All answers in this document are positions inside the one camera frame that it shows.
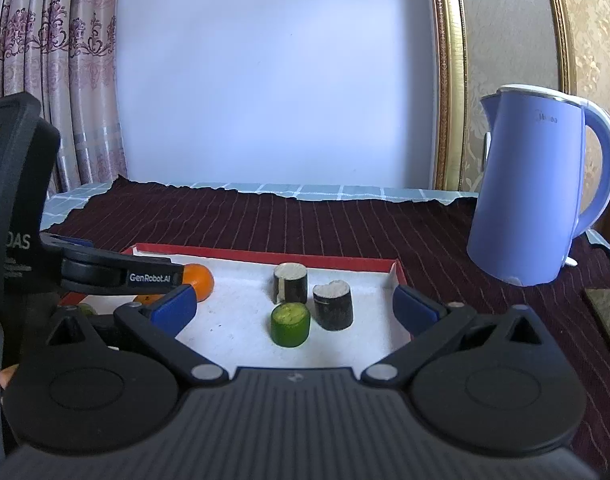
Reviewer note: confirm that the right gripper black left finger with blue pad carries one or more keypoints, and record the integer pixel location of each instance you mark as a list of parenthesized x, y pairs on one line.
[(152, 331)]

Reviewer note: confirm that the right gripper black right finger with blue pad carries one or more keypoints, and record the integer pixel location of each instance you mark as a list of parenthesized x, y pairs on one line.
[(434, 329)]

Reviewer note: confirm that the orange tangerine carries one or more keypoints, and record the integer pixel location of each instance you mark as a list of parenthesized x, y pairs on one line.
[(146, 299), (200, 278)]

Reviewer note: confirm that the green cucumber piece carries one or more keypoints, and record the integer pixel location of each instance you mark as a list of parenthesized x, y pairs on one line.
[(289, 324)]

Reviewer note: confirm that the green grape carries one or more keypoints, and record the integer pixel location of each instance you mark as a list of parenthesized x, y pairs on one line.
[(86, 309)]

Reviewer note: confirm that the person's hand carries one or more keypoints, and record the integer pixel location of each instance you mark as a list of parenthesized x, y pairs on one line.
[(6, 375)]

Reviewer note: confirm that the red shallow box tray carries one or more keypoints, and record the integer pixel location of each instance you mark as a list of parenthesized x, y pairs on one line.
[(232, 326)]

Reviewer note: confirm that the dark maroon striped cloth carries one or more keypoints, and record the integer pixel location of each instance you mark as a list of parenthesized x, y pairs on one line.
[(424, 231)]

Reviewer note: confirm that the blue electric kettle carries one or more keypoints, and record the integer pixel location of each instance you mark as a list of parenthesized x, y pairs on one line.
[(545, 182)]

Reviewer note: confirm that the pink patterned curtain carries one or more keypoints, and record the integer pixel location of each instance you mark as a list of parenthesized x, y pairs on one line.
[(63, 52)]

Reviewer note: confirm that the gold framed headboard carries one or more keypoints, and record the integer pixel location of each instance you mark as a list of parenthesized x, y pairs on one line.
[(481, 44)]

